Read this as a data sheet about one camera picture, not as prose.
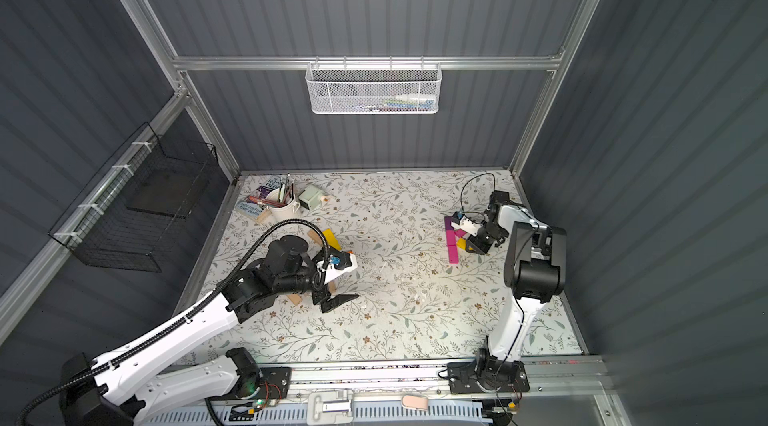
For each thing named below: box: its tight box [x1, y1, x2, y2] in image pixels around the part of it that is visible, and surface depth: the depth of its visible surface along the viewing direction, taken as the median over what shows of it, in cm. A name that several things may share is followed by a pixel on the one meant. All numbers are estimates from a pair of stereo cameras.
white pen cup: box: [266, 188, 301, 220], surface depth 101 cm
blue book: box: [236, 176, 282, 219], surface depth 111 cm
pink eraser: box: [402, 395, 429, 410], surface depth 71 cm
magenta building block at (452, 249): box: [446, 230, 459, 264], surface depth 101 cm
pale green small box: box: [298, 185, 323, 211], surface depth 110 cm
